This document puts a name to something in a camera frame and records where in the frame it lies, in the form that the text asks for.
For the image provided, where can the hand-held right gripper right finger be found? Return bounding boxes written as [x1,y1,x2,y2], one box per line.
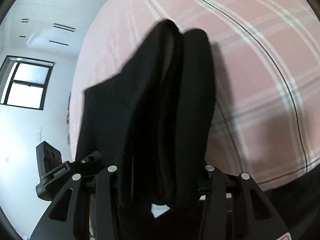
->
[199,164,290,240]

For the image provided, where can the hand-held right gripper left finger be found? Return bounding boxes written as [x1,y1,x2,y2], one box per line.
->
[30,165,124,240]

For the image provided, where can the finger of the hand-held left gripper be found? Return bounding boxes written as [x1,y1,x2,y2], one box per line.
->
[71,151,102,177]

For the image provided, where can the black pants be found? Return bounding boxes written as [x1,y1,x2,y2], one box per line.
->
[75,19,217,214]

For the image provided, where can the black framed window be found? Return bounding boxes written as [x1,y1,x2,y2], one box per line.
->
[0,55,55,110]

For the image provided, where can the pink plaid bed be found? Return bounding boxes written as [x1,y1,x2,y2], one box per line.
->
[67,0,320,193]

